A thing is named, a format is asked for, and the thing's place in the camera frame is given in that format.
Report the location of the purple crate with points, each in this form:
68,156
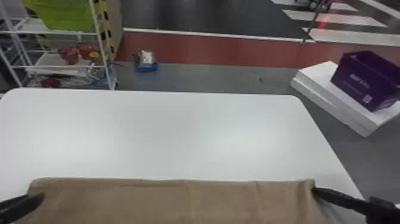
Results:
365,79

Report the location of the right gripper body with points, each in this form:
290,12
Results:
386,212

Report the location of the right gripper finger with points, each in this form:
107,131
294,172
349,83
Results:
340,197

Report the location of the red snack packet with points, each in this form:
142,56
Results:
50,82

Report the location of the beige towel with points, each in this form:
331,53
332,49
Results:
175,201

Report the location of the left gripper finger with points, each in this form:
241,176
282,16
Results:
19,204

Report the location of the red noodle cup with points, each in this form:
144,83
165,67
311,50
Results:
69,55
85,51

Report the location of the blue tray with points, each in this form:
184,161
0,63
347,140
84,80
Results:
147,67

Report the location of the white slab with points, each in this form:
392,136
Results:
322,86

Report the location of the green basket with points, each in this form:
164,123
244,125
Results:
67,14

